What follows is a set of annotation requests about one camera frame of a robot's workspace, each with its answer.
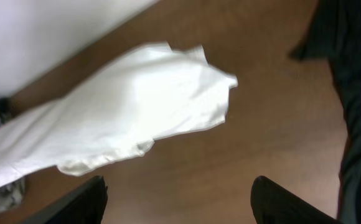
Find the white t-shirt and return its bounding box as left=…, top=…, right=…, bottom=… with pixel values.
left=0, top=43, right=238, bottom=187

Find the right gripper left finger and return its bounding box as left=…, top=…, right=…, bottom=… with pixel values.
left=22, top=175, right=108, bottom=224

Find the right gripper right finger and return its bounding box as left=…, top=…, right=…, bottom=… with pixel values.
left=250, top=175, right=339, bottom=224

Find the folded grey garment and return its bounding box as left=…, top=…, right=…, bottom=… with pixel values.
left=0, top=177, right=26, bottom=213

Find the black t-shirt with print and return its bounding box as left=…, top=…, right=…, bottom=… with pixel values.
left=290, top=0, right=361, bottom=223

